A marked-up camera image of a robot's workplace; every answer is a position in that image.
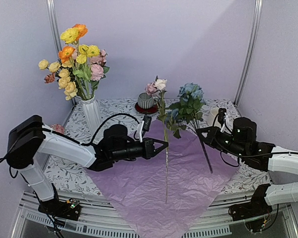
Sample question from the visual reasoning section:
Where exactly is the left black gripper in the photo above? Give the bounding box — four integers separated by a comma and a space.
111, 138, 169, 162

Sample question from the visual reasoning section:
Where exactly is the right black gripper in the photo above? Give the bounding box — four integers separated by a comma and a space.
197, 125, 247, 159

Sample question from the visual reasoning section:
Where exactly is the blue fabric flower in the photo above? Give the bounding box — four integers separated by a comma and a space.
167, 82, 214, 174

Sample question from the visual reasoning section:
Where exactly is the purple wrapping paper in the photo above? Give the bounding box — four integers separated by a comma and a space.
88, 131, 236, 238

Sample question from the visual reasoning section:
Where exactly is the mauve pink flower stem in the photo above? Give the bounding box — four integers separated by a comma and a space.
145, 75, 187, 204

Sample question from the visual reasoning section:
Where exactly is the white ribbed vase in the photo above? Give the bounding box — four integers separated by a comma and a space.
79, 97, 102, 135

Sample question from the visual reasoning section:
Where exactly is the pink rose stem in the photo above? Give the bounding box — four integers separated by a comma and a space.
90, 49, 110, 97

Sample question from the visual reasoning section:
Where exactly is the pale yellow rose stem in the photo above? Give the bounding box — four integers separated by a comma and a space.
38, 59, 81, 101

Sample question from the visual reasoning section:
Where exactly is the dusty red white flower stem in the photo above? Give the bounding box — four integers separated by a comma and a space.
44, 72, 56, 84

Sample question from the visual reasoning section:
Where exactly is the orange flower stem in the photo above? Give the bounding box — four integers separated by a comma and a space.
58, 24, 89, 100

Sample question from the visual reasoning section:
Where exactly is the bright yellow flower stem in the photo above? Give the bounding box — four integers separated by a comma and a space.
59, 27, 101, 100

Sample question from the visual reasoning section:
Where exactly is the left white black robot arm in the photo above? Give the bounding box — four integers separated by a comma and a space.
4, 115, 168, 215

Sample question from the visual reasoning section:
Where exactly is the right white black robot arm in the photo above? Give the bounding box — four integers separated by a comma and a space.
196, 117, 298, 216

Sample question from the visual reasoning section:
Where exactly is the cream white mug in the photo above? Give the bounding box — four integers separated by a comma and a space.
207, 108, 221, 127

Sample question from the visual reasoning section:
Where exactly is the dark red coaster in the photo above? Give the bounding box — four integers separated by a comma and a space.
135, 103, 158, 115

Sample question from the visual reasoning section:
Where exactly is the striped grey mug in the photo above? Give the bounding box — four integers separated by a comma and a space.
137, 93, 158, 109

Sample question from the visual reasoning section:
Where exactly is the floral patterned table mat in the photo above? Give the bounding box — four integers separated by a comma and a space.
44, 99, 271, 195

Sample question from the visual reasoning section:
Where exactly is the pink patterned ball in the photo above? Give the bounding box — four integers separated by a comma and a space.
50, 124, 65, 134

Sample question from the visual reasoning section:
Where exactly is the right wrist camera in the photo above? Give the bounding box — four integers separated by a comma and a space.
218, 108, 231, 133

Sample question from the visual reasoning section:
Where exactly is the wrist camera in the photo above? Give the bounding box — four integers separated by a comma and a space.
134, 115, 152, 142
218, 108, 231, 133

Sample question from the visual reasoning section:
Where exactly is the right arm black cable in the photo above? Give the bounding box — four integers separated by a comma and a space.
211, 109, 298, 167

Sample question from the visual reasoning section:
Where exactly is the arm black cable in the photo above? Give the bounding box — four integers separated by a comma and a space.
211, 109, 298, 167
0, 113, 143, 179

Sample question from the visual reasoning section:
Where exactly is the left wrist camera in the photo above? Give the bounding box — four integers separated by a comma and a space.
134, 115, 152, 142

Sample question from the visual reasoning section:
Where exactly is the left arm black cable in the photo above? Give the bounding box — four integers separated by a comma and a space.
0, 113, 143, 179

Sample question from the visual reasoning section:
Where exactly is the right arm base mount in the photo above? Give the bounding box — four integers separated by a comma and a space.
228, 200, 273, 221

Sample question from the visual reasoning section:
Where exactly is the aluminium front rail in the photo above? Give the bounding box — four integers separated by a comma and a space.
10, 191, 298, 238

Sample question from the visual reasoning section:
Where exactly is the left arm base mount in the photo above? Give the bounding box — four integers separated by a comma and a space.
38, 198, 81, 221

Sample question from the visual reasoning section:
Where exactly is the right aluminium frame post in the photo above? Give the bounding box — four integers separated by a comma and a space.
233, 0, 263, 108

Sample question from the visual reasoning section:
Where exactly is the aluminium frame post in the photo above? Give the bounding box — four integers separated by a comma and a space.
46, 0, 76, 105
233, 0, 263, 108

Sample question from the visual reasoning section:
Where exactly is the left aluminium frame post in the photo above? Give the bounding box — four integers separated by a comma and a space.
46, 0, 76, 105

